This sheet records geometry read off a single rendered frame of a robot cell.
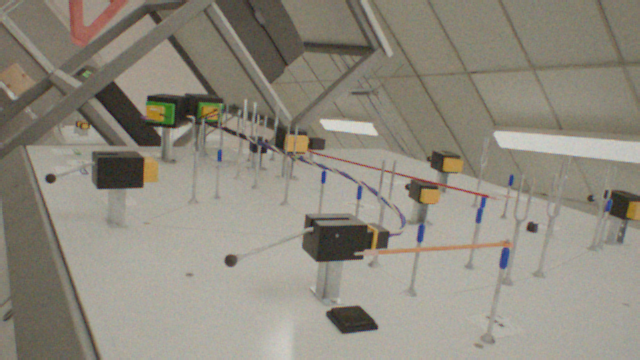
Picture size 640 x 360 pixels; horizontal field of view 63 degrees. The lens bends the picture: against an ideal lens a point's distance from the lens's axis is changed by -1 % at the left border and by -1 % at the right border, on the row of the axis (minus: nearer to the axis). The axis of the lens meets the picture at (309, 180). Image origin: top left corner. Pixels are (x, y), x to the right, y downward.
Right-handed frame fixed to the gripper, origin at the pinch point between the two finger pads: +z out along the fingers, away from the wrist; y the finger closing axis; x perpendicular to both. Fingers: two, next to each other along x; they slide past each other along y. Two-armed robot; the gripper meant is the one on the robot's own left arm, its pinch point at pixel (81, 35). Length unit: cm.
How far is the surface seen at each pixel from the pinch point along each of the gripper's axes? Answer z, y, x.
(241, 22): -31, 87, -38
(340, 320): 18.0, -18.0, -29.7
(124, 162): 12.0, 13.4, -10.4
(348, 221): 8.8, -13.2, -29.8
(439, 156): -9, 29, -73
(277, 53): -28, 90, -53
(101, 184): 15.7, 13.5, -8.6
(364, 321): 17.3, -19.0, -31.7
